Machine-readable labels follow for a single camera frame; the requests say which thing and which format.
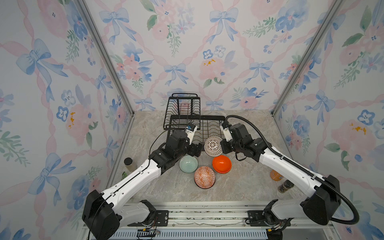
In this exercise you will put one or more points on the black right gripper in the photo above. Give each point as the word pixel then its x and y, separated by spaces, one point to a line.
pixel 223 144

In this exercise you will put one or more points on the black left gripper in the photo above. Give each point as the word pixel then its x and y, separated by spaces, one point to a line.
pixel 193 152

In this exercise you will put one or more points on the pale green ceramic bowl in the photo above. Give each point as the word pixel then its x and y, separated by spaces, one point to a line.
pixel 188 164

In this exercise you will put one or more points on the orange plastic bowl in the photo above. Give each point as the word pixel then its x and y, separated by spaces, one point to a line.
pixel 222 164

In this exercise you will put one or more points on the white brown patterned bowl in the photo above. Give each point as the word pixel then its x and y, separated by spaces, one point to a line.
pixel 212 146

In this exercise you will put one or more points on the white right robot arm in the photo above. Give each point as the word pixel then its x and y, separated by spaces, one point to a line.
pixel 319 203

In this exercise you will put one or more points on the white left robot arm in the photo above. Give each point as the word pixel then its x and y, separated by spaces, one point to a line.
pixel 104 213

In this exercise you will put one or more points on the red patterned ceramic bowl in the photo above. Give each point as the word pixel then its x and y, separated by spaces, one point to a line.
pixel 204 177

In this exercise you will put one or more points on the black lid jar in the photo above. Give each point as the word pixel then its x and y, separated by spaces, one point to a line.
pixel 130 165

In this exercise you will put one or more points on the dark spice jar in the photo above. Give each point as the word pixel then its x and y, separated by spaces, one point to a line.
pixel 285 186

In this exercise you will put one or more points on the green packet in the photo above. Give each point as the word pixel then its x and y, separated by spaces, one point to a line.
pixel 124 175

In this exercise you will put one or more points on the black wire dish rack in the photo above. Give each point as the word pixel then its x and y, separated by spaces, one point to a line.
pixel 184 109

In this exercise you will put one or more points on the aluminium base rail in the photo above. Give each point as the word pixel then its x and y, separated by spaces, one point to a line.
pixel 214 221

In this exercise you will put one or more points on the aluminium left corner post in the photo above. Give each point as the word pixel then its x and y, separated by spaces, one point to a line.
pixel 95 34

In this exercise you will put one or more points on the aluminium corner post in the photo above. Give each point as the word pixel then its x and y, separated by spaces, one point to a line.
pixel 95 34
pixel 330 16

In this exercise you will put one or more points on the aluminium right corner post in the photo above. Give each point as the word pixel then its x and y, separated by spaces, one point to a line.
pixel 330 16

